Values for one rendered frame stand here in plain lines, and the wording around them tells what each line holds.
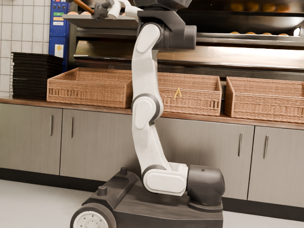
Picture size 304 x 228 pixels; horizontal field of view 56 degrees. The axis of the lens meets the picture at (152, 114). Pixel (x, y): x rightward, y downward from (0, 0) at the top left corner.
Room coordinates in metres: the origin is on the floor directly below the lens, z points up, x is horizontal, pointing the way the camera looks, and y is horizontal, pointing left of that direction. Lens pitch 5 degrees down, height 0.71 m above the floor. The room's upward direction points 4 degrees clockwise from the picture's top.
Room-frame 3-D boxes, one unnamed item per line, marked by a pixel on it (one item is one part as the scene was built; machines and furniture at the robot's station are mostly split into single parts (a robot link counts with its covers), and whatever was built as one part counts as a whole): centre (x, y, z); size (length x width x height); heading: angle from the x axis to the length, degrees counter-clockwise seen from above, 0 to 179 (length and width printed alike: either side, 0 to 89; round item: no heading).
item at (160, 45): (1.44, 0.02, 0.97); 0.14 x 0.13 x 0.12; 170
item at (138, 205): (1.42, -0.07, 0.19); 0.64 x 0.52 x 0.33; 80
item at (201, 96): (2.02, -0.18, 0.72); 0.56 x 0.49 x 0.28; 81
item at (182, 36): (1.43, -0.04, 1.00); 0.28 x 0.13 x 0.18; 80
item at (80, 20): (2.27, 0.40, 1.20); 0.55 x 0.36 x 0.03; 80
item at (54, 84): (2.12, 0.41, 0.72); 0.56 x 0.49 x 0.28; 80
